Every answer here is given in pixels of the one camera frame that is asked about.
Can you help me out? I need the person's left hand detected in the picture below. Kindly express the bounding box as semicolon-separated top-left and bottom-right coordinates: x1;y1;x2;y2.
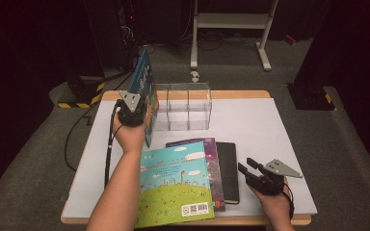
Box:
112;110;147;156

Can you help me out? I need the black floor cable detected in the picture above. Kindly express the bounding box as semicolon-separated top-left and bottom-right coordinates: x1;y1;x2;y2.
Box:
64;44;157;172

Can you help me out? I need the dark blue picture book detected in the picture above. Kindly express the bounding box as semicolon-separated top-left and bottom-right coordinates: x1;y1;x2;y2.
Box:
126;46;159;148

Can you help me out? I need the purple book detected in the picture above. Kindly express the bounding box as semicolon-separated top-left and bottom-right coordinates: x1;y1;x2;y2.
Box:
166;137;226;213

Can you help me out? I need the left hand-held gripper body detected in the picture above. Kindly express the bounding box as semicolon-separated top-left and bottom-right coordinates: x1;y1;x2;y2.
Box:
115;90;147;128

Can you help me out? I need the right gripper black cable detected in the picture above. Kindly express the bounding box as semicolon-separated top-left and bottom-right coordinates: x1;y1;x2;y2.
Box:
280;182;296;221

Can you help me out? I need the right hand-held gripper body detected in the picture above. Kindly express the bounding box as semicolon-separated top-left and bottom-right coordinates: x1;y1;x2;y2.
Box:
249;159;304;196

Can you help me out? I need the black yellow striped stand base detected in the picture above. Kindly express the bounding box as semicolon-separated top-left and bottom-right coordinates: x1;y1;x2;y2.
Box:
57;75;106;110

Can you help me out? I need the white metal stand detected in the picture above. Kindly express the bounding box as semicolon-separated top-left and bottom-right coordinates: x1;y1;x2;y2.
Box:
190;0;279;72

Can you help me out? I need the small red object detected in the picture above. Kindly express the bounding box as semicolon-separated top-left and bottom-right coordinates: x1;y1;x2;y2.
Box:
283;33;297;46

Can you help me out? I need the dark equipment rack with wires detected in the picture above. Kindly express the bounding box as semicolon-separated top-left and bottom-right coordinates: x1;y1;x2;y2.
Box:
117;0;143;72

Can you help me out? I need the person's right hand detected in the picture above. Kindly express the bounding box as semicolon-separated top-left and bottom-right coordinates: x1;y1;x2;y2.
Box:
250;179;292;223

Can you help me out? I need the black notebook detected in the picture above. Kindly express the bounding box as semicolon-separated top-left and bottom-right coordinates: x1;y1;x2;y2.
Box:
216;141;241;205

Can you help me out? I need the clear acrylic book rack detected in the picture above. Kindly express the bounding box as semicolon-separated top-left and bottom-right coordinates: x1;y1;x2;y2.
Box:
153;82;213;132

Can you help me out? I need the light blue green picture book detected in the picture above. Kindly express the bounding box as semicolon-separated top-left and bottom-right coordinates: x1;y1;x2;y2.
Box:
134;141;216;229

